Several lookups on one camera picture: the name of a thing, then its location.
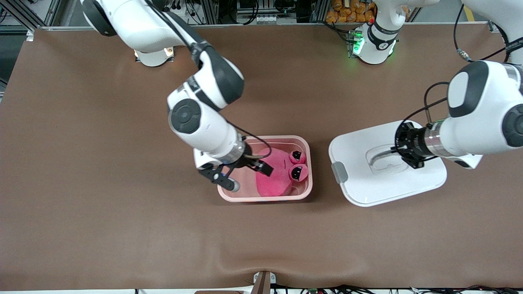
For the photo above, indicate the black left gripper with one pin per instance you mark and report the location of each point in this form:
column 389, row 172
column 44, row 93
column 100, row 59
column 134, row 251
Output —
column 410, row 145

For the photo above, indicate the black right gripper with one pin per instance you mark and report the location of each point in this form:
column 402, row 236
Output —
column 248, row 159

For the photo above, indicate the pink plush toy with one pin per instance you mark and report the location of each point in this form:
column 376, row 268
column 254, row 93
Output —
column 278, row 179

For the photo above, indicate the white box lid grey clips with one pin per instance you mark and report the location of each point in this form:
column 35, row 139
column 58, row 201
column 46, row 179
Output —
column 376, row 183

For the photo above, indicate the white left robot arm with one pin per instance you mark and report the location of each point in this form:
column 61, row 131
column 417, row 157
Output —
column 482, row 130

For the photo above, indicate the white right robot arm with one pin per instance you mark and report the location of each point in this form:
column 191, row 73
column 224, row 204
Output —
column 204, row 130

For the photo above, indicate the pink plastic box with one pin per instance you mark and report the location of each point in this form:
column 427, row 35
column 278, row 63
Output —
column 241, row 195

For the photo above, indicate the orange toy pile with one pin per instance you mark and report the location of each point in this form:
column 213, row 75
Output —
column 343, row 12

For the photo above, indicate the white power strip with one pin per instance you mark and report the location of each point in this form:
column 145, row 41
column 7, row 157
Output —
column 266, row 19

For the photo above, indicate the metal table edge bracket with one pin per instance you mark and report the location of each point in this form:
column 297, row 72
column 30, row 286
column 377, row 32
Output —
column 263, row 283

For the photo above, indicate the silver table edge rail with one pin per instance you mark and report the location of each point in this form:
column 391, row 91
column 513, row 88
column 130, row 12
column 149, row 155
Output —
column 286, row 25

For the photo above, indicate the aluminium frame profile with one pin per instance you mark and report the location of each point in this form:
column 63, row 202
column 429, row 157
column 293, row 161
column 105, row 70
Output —
column 493, row 27
column 52, row 12

